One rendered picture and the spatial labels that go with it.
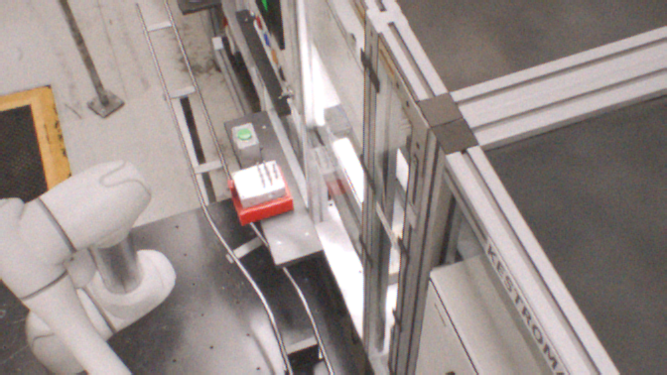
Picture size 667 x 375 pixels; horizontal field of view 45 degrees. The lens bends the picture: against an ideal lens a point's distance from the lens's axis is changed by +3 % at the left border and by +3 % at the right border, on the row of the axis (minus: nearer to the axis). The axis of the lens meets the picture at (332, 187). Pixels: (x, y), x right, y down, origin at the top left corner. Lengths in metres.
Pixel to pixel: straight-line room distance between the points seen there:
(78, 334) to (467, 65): 0.98
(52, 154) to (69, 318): 2.09
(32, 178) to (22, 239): 2.03
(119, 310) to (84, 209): 0.60
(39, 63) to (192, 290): 1.98
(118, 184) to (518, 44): 0.88
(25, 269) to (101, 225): 0.16
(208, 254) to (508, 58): 1.55
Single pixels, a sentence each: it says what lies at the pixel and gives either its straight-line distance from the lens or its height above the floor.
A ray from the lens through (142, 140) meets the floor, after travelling 3.66.
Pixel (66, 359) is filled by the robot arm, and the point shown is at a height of 0.84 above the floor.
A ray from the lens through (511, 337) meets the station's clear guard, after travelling 1.02.
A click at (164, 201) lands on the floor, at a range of 3.43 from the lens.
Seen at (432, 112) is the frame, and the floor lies 2.03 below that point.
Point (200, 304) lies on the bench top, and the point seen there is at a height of 0.68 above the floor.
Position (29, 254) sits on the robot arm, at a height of 1.47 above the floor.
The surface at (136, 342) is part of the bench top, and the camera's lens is 2.37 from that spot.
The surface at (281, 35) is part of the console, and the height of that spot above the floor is 1.58.
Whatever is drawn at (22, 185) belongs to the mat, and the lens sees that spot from 3.65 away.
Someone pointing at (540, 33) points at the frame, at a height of 2.01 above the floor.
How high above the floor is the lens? 2.78
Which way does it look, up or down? 56 degrees down
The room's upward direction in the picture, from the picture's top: 3 degrees counter-clockwise
